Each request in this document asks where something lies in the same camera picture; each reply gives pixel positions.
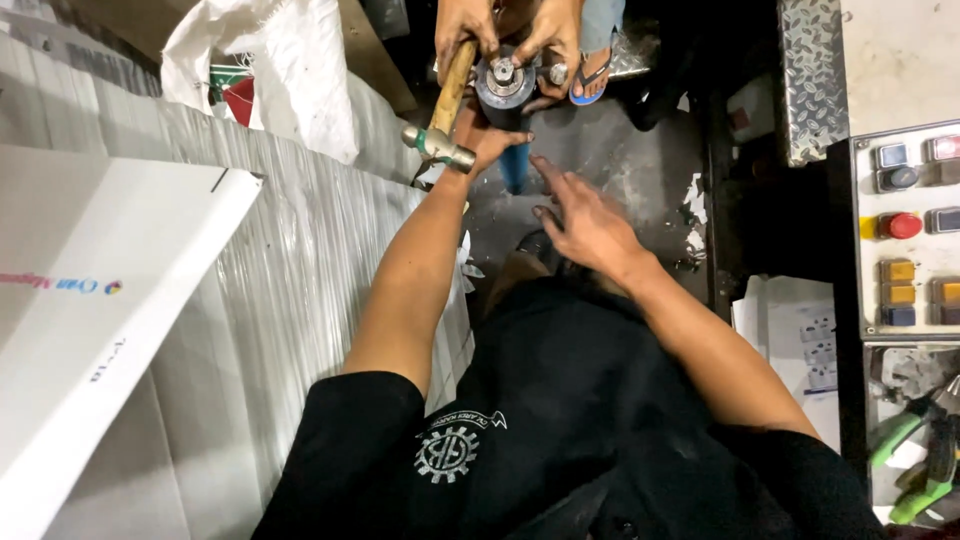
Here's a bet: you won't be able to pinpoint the person's left hand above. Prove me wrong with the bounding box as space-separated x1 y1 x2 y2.
450 102 537 178

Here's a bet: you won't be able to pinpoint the person's right hand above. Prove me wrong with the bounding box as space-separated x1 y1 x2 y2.
528 153 654 282

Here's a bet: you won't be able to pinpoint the black roller with metal shaft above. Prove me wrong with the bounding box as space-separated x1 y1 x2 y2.
474 45 538 133

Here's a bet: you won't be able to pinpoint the blue cylinder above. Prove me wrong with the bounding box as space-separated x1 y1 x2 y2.
497 142 532 197

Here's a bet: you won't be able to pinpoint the blue sandal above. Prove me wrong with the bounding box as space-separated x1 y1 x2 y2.
567 46 616 108

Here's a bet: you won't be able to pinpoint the person's black shirt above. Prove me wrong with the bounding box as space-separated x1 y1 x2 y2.
250 276 891 540

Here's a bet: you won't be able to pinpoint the white woven sack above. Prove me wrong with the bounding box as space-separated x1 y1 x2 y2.
159 0 362 167

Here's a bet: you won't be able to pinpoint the stack of corrugated cardboard sheets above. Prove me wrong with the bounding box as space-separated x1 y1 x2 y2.
0 30 478 540

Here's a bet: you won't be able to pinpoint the white paper sheets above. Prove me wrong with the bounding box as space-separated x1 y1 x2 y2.
730 273 842 453

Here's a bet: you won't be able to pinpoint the red green white packet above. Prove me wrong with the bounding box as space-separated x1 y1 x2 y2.
207 63 257 129

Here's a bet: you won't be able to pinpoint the diamond plate metal panel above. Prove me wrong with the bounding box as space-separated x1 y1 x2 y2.
776 0 853 168

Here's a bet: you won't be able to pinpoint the control panel with coloured buttons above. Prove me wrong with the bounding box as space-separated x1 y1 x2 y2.
849 118 960 340

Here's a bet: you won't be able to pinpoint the white machine cabinet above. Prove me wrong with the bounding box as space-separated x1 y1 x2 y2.
838 0 960 138

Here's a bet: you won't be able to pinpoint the white printed cardboard sheet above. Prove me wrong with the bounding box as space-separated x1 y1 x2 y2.
0 142 265 520

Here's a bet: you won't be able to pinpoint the wooden handled metal hammer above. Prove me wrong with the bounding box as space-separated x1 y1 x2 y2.
400 39 481 175

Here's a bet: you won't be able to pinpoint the green handled pliers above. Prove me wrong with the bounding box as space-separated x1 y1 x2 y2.
868 375 960 470
887 420 960 527

